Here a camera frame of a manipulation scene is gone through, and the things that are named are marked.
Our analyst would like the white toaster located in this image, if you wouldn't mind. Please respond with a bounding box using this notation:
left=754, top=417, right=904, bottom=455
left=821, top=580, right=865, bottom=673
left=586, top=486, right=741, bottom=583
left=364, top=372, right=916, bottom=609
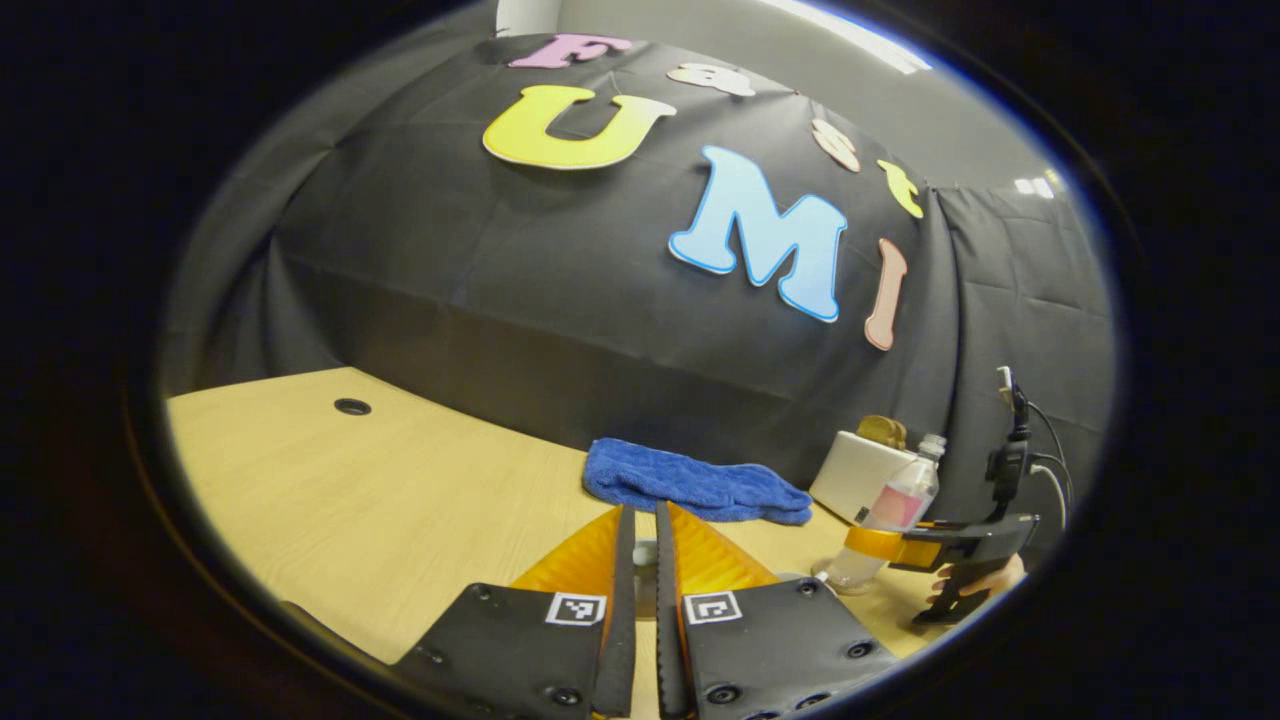
left=808, top=430, right=921, bottom=526

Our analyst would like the black cable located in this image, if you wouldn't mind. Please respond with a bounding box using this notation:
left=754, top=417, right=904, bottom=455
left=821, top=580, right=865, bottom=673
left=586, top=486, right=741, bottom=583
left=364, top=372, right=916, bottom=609
left=1020, top=398, right=1077, bottom=501

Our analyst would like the white cable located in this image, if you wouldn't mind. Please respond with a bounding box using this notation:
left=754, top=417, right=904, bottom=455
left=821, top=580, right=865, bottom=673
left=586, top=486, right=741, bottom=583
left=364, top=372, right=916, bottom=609
left=1030, top=455, right=1071, bottom=523

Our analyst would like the blue towel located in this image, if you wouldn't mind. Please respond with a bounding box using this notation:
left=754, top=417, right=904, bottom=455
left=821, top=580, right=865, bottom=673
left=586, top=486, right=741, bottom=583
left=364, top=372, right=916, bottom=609
left=582, top=437, right=813, bottom=526

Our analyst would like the clear plastic water bottle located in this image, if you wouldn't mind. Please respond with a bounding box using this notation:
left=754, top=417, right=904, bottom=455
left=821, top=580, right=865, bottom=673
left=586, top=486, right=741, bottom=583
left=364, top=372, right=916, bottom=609
left=812, top=433, right=948, bottom=596

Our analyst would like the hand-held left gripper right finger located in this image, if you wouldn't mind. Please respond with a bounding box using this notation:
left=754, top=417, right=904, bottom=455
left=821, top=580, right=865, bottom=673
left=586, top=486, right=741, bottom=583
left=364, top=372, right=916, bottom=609
left=655, top=500, right=901, bottom=720

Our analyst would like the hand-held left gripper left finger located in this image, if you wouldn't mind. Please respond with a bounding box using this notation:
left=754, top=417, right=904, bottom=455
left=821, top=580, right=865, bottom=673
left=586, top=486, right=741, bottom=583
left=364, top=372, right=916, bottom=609
left=395, top=503, right=638, bottom=720

